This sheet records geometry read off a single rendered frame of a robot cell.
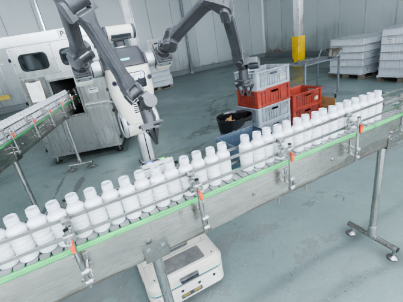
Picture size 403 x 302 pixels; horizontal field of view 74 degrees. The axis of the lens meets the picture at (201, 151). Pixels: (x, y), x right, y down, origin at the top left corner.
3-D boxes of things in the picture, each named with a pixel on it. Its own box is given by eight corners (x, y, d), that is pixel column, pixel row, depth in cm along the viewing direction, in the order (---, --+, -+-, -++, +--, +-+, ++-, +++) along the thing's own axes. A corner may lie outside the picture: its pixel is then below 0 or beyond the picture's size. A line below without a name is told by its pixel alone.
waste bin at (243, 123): (234, 172, 330) (228, 123, 305) (216, 161, 368) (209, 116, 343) (263, 161, 346) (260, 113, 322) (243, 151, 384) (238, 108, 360)
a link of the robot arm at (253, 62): (235, 49, 150) (234, 63, 148) (256, 45, 145) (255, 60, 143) (241, 61, 160) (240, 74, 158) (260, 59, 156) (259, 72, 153)
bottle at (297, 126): (298, 153, 129) (298, 120, 122) (288, 150, 134) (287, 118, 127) (306, 149, 132) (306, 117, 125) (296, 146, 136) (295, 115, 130)
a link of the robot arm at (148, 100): (136, 84, 119) (122, 96, 116) (143, 75, 108) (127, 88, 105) (155, 104, 122) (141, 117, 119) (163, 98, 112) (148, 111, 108)
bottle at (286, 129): (295, 154, 128) (295, 121, 122) (283, 156, 128) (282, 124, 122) (291, 150, 134) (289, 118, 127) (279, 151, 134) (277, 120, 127)
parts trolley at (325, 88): (304, 109, 522) (304, 56, 484) (284, 105, 568) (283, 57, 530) (342, 97, 560) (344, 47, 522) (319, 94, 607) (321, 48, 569)
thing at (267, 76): (256, 91, 321) (255, 72, 313) (234, 89, 354) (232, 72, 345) (290, 81, 350) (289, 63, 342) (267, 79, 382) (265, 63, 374)
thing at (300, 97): (293, 111, 374) (292, 96, 366) (272, 107, 408) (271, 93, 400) (322, 100, 399) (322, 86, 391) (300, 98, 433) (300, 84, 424)
